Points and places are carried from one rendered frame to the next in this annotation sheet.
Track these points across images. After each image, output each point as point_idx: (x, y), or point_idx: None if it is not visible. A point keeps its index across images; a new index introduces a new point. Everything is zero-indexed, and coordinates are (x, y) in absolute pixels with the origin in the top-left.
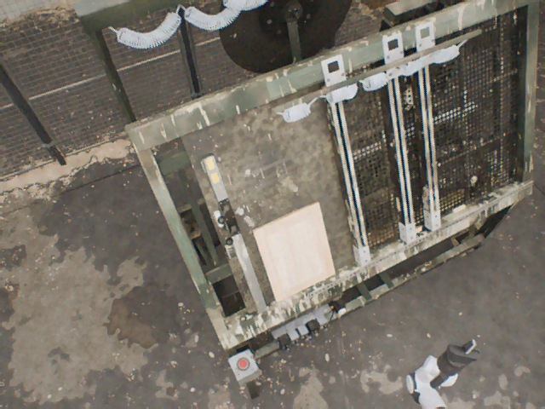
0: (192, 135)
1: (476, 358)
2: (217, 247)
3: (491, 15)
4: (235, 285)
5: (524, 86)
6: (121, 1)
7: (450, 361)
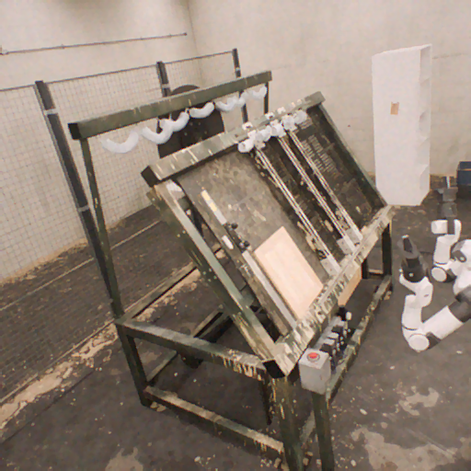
0: (185, 180)
1: (455, 188)
2: (201, 395)
3: (307, 107)
4: (239, 411)
5: (345, 148)
6: (103, 115)
7: (445, 203)
